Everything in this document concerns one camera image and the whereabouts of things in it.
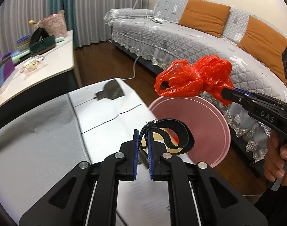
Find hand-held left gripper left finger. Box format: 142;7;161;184
19;129;140;226

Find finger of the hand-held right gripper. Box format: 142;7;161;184
233;88;255;97
221;88;255;105

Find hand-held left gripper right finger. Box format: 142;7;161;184
147;131;269;226

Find red plastic bag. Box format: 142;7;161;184
154;55;234;108

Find pink plastic basin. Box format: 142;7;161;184
148;96;231;169

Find black strap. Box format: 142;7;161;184
139;119;195;157

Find person's right hand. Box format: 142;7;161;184
263;129;287;187

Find orange cushion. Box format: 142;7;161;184
237;16;287;70
178;0;231;38

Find sofa with grey quilted cover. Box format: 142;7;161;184
103;0;287;177

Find white coffee table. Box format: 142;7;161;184
0;30;83;128

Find clear packet of trinkets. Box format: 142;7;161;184
21;55;45;76

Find grey curtain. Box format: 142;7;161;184
0;0;151;62

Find pink lace basket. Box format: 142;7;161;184
34;10;68;37

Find colourful box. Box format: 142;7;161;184
0;52;16;95

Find stacked plastic bowls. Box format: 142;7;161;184
16;35;32;51

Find teal curtain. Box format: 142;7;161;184
49;0;76;50

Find white power strip with cable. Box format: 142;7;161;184
121;9;165;81

